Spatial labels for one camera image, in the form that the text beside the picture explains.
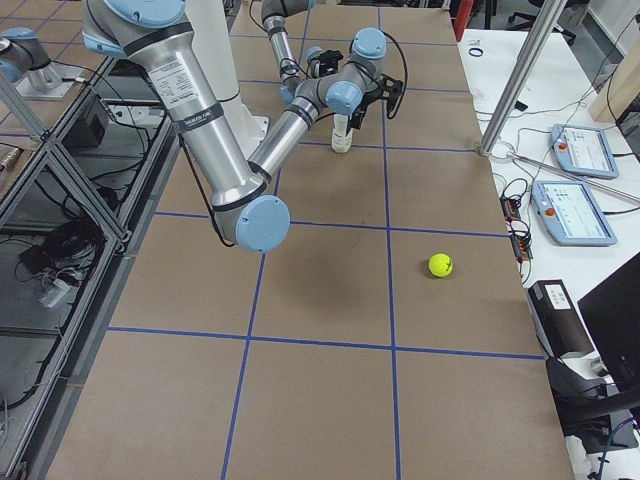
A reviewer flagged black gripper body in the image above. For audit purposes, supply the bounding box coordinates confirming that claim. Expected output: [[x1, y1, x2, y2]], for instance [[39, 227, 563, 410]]
[[352, 97, 372, 120]]

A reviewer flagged white blue tennis ball can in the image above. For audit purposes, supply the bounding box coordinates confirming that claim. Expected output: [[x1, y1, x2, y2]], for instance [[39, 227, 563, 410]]
[[331, 113, 352, 141]]

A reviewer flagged yellow Wilson tennis ball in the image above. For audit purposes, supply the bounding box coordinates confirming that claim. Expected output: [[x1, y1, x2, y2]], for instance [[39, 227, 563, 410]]
[[331, 136, 352, 154]]

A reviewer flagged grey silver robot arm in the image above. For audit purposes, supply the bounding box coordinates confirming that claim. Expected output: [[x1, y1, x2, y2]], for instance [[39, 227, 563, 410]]
[[82, 1, 386, 253], [261, 0, 316, 104]]

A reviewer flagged upper teach pendant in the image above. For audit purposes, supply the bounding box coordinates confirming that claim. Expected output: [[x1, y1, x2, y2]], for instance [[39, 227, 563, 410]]
[[550, 124, 619, 179]]

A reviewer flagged teach pendant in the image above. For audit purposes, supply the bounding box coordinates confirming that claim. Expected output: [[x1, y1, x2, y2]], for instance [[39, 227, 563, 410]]
[[531, 180, 617, 247], [550, 124, 619, 179]]

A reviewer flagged lower teach pendant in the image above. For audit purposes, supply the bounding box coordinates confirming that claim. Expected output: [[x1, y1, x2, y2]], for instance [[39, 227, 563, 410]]
[[531, 180, 617, 247]]

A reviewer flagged black box on table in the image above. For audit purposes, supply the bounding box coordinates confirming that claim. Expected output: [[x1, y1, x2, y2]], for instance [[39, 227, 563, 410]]
[[527, 279, 594, 359]]

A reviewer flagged black monitor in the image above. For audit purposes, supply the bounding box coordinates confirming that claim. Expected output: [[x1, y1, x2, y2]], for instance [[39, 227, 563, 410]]
[[578, 254, 639, 390]]

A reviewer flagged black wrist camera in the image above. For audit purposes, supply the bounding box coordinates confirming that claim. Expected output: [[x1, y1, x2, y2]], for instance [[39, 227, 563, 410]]
[[377, 74, 405, 120], [318, 50, 344, 77]]

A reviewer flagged black camera cable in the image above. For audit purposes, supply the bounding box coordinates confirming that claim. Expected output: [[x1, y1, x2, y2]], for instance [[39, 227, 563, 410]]
[[382, 30, 407, 84]]

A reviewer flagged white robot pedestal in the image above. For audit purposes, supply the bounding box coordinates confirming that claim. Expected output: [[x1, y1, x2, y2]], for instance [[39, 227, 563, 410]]
[[186, 0, 269, 159]]

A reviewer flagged aluminium frame post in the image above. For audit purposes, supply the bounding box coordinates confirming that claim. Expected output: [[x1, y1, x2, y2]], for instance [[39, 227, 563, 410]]
[[478, 0, 566, 156]]

